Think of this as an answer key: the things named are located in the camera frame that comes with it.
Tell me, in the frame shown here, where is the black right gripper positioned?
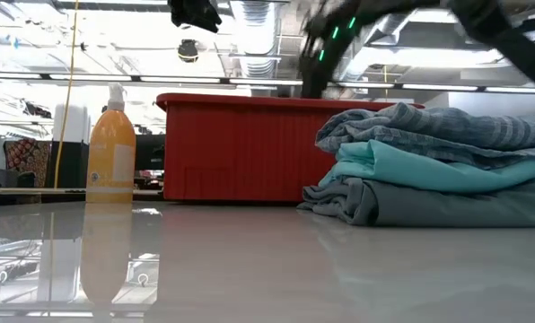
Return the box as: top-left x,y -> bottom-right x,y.
299,0 -> 373,99

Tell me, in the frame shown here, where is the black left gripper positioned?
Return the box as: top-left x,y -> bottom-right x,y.
167,0 -> 223,34

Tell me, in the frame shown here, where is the grey striped garment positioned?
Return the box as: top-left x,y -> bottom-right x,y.
315,101 -> 535,170

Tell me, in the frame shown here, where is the turquoise shirt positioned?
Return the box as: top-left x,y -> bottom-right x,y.
319,138 -> 535,195

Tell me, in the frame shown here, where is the grey-green garment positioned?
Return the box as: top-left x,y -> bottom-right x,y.
296,172 -> 535,228

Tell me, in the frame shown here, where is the red plastic laundry bin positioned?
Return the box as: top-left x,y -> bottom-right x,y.
155,92 -> 425,203

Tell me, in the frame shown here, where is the black ceiling dome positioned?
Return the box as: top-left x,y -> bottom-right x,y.
177,39 -> 200,63

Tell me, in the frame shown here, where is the ceiling light strip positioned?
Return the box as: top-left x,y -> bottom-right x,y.
139,75 -> 223,85
400,83 -> 480,92
49,73 -> 133,83
337,80 -> 397,90
0,70 -> 43,81
483,85 -> 535,96
229,78 -> 304,87

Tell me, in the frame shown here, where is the black box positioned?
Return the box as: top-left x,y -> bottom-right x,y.
46,140 -> 91,189
135,134 -> 166,172

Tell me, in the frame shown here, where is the white cylinder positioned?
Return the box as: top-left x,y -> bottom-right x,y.
53,102 -> 92,144

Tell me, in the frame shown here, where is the orange spray bottle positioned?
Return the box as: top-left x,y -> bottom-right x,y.
85,83 -> 137,205

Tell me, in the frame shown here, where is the colourful patterned cloth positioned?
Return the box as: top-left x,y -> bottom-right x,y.
3,137 -> 53,189

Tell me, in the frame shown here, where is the ribbed silver ceiling duct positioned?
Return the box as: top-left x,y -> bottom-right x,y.
229,0 -> 281,80

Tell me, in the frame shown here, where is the yellow hanging cable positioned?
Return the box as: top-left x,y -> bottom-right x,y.
54,0 -> 81,189

